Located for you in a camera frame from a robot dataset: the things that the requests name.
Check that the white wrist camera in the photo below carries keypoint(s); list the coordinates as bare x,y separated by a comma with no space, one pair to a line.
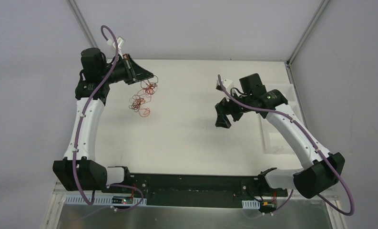
227,84
117,45

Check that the left aluminium corner post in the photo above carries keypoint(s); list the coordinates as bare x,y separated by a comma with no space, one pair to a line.
82,23

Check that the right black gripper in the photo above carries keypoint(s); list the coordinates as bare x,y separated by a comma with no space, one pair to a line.
232,107

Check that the left green controller board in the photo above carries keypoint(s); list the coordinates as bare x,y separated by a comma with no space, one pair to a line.
118,200

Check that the left white slotted cable duct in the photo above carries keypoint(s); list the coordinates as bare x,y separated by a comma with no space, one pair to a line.
106,200

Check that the aluminium corner post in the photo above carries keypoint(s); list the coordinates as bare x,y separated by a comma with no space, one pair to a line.
314,20
82,23

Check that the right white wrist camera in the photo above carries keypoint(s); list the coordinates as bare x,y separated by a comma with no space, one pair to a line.
227,84

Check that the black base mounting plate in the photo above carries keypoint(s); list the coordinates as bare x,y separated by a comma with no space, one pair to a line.
199,199

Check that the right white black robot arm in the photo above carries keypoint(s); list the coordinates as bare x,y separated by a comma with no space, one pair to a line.
320,169

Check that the white foam compartment tray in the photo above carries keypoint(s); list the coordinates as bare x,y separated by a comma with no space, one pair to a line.
274,142

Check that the right aluminium corner post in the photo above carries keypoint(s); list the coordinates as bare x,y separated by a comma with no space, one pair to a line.
314,20

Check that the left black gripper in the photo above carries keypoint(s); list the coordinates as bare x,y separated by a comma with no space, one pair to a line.
131,70

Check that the aluminium front frame rail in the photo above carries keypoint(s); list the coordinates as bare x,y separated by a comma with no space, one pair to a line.
157,185

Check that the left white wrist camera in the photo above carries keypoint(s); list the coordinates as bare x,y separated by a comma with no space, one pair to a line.
117,45

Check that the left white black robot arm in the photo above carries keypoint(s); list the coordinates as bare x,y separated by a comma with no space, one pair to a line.
78,169

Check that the white slotted cable duct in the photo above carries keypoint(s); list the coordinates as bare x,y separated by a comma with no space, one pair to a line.
106,200
250,204

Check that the right white slotted cable duct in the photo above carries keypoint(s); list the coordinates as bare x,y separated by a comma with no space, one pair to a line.
250,204

